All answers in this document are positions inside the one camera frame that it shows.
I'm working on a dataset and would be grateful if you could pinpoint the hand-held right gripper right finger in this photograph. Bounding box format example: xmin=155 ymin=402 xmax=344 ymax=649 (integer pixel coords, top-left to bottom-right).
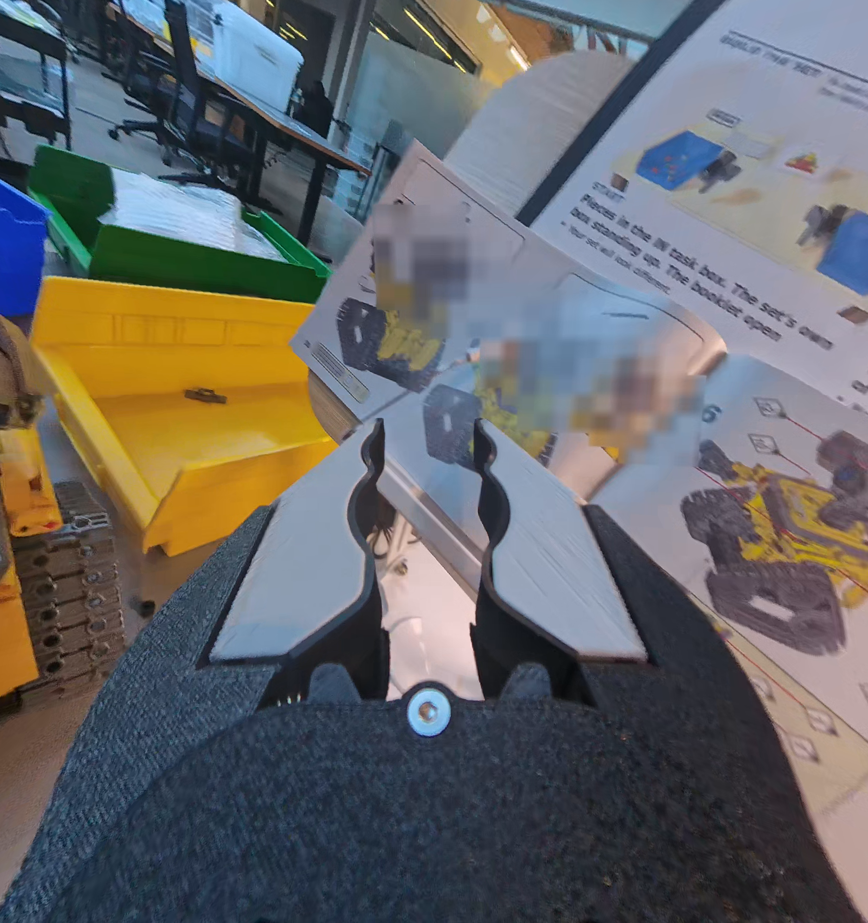
xmin=470 ymin=422 xmax=651 ymax=693

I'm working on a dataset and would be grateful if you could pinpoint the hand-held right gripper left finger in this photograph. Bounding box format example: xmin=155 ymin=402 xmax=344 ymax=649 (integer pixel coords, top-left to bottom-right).
xmin=208 ymin=419 xmax=391 ymax=693

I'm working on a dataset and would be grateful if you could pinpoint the yellow grey brick robot model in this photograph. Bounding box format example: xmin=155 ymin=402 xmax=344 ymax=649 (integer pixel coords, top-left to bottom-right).
xmin=0 ymin=306 xmax=127 ymax=711

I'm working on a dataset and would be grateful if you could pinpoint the instruction booklet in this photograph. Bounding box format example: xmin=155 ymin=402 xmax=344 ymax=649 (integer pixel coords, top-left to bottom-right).
xmin=290 ymin=140 xmax=868 ymax=816

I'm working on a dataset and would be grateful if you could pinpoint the grey desk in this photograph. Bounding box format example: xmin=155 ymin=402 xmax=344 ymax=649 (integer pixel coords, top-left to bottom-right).
xmin=0 ymin=390 xmax=363 ymax=923

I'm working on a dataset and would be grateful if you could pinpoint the white task instruction sheet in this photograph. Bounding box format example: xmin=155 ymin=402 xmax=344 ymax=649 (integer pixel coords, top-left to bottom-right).
xmin=528 ymin=0 xmax=868 ymax=426

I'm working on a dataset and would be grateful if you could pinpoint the yellow plastic bin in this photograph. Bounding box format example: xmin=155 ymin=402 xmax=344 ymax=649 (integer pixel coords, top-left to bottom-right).
xmin=30 ymin=274 xmax=344 ymax=559

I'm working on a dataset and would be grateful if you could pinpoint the white book stand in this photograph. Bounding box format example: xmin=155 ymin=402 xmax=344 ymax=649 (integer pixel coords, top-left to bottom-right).
xmin=307 ymin=378 xmax=495 ymax=708

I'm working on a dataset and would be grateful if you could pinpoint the green plastic bin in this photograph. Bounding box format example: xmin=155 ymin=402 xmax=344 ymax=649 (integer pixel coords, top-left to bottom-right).
xmin=26 ymin=145 xmax=334 ymax=304

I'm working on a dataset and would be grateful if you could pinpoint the clear plastic bag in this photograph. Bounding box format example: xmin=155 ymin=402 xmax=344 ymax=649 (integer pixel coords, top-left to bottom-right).
xmin=100 ymin=171 xmax=288 ymax=263

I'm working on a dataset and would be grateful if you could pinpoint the blue plastic bin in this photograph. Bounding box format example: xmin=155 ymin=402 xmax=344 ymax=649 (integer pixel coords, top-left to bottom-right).
xmin=0 ymin=162 xmax=50 ymax=321

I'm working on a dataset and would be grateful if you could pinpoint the dark background table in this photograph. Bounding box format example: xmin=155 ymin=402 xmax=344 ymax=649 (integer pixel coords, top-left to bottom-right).
xmin=110 ymin=0 xmax=370 ymax=246

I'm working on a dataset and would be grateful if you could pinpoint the pale curved board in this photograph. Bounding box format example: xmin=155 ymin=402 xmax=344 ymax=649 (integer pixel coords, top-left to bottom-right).
xmin=446 ymin=51 xmax=640 ymax=217

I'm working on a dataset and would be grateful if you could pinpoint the black office chair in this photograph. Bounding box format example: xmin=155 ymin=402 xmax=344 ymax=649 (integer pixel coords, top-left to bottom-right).
xmin=110 ymin=0 xmax=254 ymax=181

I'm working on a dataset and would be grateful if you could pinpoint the white storage box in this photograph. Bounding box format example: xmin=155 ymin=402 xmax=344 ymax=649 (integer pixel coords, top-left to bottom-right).
xmin=203 ymin=0 xmax=305 ymax=113

